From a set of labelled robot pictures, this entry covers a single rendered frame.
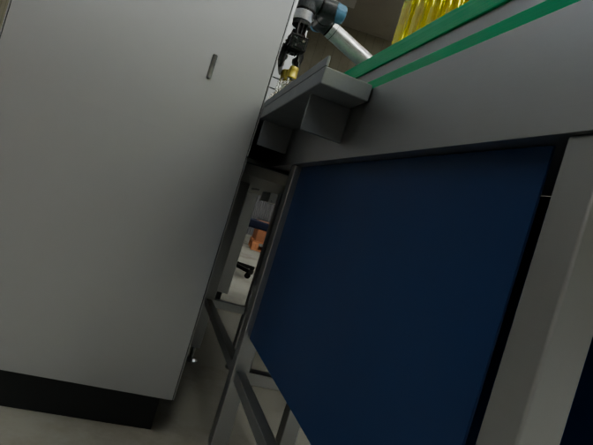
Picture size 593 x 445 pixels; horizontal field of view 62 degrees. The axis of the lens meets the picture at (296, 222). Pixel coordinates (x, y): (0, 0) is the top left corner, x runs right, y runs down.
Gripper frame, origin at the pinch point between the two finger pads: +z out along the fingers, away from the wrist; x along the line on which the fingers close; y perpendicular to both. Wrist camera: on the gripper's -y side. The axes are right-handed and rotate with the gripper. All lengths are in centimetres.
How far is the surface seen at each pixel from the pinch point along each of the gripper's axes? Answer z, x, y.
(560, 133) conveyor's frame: 41, -8, 158
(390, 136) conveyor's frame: 38, -8, 126
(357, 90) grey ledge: 30, -10, 114
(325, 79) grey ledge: 31, -16, 114
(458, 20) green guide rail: 22, -6, 132
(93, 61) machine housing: 32, -56, 65
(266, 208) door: 47, 240, -966
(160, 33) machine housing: 21, -44, 66
